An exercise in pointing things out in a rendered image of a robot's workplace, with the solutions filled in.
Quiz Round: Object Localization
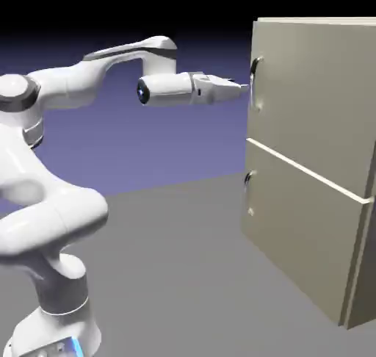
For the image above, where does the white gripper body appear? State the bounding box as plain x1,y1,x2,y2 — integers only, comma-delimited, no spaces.
209,75,242,104

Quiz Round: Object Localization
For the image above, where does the beige cabinet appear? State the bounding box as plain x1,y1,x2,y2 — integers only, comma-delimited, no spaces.
239,16,376,331

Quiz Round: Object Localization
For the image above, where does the curved dark metal handle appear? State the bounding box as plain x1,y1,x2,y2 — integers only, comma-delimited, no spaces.
242,170,258,217
248,56,264,113

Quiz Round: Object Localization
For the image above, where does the beige cabinet door with handle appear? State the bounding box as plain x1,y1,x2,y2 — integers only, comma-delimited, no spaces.
245,21,376,199
239,141,368,325

